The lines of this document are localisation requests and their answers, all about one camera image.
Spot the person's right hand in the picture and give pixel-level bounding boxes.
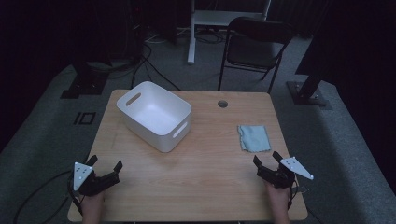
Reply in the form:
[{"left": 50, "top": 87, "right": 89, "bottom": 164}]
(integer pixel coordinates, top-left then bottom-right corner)
[{"left": 263, "top": 180, "right": 292, "bottom": 219}]

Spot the white plastic storage bin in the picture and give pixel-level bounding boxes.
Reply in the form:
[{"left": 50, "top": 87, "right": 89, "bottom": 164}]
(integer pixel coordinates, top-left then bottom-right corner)
[{"left": 116, "top": 80, "right": 192, "bottom": 153}]

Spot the black floor cable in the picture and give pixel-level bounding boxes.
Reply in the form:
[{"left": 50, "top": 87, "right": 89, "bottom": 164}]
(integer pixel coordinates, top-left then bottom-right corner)
[
  {"left": 141, "top": 55, "right": 182, "bottom": 91},
  {"left": 130, "top": 43, "right": 153, "bottom": 91}
]

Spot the black metal stand base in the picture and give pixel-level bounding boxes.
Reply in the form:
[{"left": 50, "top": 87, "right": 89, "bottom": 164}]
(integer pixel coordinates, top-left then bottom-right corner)
[
  {"left": 286, "top": 43, "right": 331, "bottom": 107},
  {"left": 60, "top": 60, "right": 110, "bottom": 100}
]

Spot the light blue cleaning cloth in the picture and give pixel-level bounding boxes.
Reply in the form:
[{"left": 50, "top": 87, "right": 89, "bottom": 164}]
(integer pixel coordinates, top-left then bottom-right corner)
[{"left": 237, "top": 124, "right": 272, "bottom": 154}]

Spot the white desk frame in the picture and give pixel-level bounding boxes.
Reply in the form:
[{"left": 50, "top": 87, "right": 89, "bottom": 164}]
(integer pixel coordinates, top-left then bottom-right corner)
[{"left": 187, "top": 0, "right": 272, "bottom": 65}]

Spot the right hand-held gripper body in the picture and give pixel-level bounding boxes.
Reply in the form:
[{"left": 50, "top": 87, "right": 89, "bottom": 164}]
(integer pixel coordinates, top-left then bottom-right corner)
[{"left": 256, "top": 156, "right": 315, "bottom": 189}]

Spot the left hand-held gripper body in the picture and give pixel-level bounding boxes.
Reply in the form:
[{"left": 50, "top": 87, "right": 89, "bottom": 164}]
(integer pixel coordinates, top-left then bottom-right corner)
[{"left": 73, "top": 161, "right": 121, "bottom": 198}]

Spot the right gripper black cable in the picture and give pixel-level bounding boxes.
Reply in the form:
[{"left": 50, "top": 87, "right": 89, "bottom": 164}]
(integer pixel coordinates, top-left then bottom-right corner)
[{"left": 287, "top": 183, "right": 301, "bottom": 210}]

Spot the black folding chair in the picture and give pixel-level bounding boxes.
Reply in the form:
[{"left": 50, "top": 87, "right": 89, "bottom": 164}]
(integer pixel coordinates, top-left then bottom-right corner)
[{"left": 217, "top": 16, "right": 295, "bottom": 95}]

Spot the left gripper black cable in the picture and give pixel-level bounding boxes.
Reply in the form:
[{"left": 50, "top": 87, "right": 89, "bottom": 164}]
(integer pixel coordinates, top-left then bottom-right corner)
[{"left": 12, "top": 169, "right": 84, "bottom": 224}]

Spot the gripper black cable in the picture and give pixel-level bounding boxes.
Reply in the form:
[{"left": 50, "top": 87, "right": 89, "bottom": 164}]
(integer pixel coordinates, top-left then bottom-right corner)
[
  {"left": 12, "top": 169, "right": 84, "bottom": 224},
  {"left": 287, "top": 183, "right": 301, "bottom": 210}
]

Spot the person's left hand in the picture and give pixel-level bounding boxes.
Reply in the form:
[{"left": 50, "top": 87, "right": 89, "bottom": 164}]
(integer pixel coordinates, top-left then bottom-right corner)
[{"left": 78, "top": 189, "right": 106, "bottom": 219}]

